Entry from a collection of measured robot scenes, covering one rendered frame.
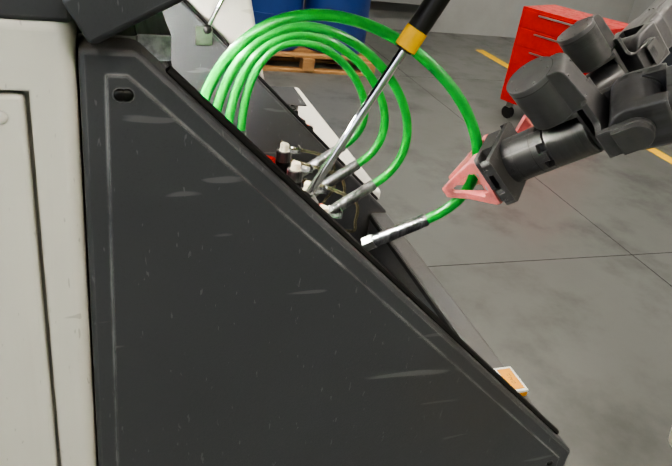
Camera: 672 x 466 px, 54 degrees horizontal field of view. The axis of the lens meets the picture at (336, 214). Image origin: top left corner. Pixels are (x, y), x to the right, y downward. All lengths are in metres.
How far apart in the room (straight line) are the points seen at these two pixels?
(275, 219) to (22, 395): 0.26
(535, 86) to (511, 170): 0.12
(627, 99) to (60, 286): 0.58
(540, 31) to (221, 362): 4.76
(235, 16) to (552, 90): 0.64
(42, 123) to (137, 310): 0.18
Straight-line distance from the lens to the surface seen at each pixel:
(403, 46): 0.55
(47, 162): 0.51
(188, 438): 0.69
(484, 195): 0.85
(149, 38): 0.56
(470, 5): 8.42
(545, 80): 0.74
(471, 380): 0.76
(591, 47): 1.03
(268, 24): 0.81
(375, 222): 1.36
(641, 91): 0.77
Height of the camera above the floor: 1.58
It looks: 27 degrees down
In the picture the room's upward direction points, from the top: 9 degrees clockwise
